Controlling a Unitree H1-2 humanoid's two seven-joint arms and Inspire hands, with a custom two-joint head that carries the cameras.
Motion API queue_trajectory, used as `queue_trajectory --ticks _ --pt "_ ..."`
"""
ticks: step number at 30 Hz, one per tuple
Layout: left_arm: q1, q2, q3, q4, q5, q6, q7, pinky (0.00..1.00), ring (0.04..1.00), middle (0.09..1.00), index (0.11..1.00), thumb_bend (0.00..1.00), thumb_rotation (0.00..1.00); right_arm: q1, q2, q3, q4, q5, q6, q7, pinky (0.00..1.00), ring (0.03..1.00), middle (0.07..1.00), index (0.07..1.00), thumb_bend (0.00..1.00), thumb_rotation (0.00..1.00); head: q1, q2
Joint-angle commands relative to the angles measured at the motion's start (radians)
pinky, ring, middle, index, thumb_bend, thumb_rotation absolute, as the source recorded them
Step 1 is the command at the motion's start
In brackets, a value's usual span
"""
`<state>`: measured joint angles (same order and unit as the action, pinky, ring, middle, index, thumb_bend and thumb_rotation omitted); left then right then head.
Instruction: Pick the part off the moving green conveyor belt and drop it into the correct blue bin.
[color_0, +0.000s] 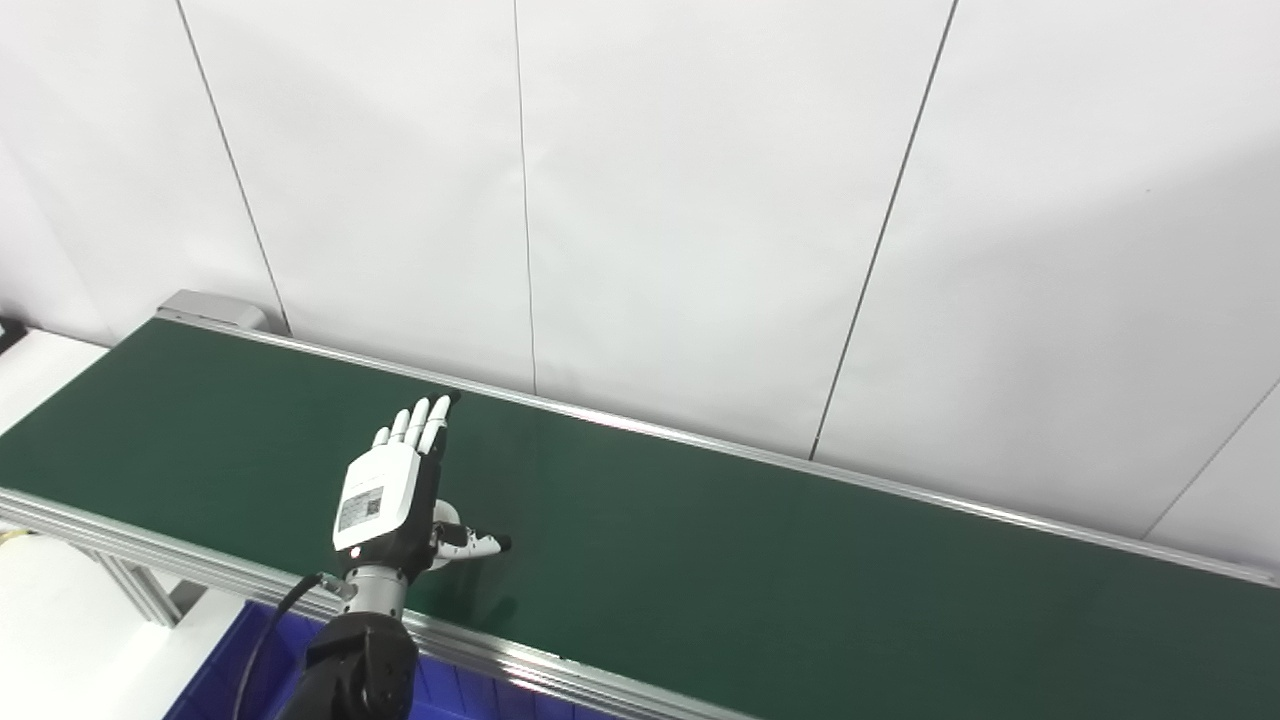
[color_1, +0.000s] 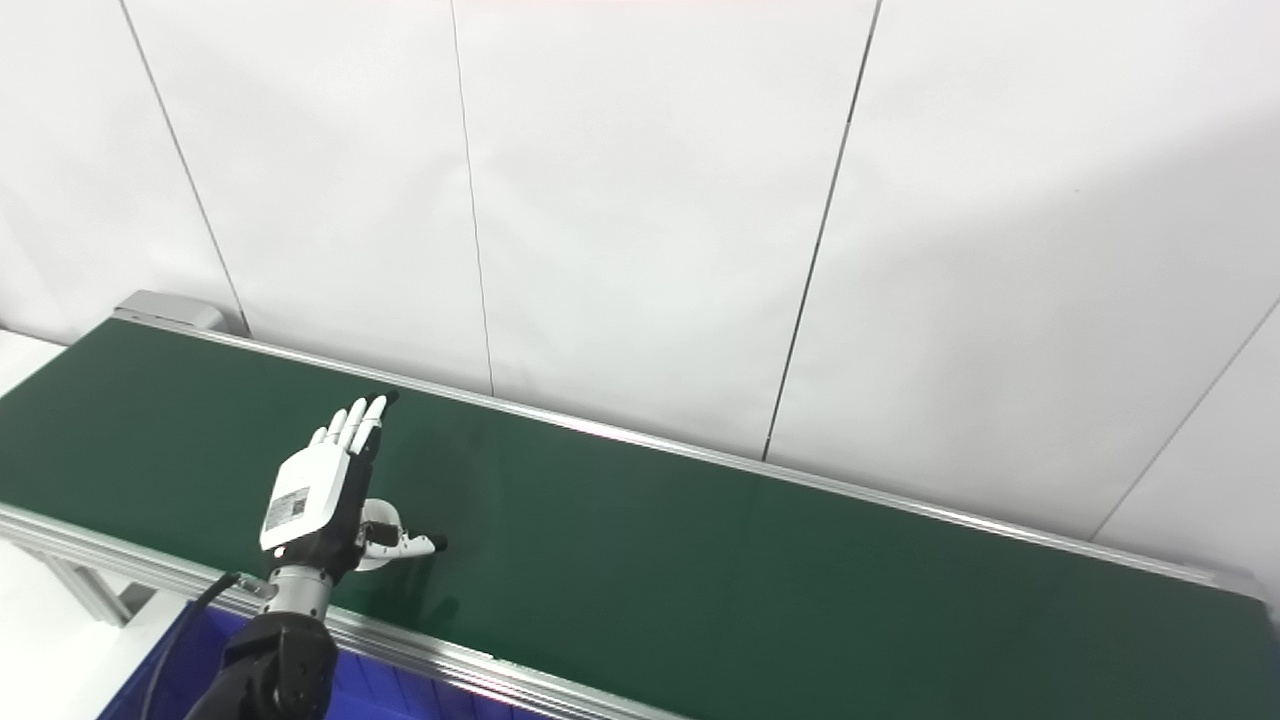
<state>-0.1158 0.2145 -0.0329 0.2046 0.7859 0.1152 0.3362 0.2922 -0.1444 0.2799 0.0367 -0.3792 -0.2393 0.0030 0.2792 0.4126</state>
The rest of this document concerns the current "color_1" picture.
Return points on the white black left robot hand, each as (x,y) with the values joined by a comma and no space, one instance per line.
(305,495)

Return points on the green conveyor belt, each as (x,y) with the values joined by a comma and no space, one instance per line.
(700,570)
(430,652)

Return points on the grey conveyor end housing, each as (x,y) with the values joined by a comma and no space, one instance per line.
(165,308)

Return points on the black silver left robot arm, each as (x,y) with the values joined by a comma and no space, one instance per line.
(275,660)

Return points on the blue bin with white rings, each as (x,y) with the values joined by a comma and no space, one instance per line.
(390,692)

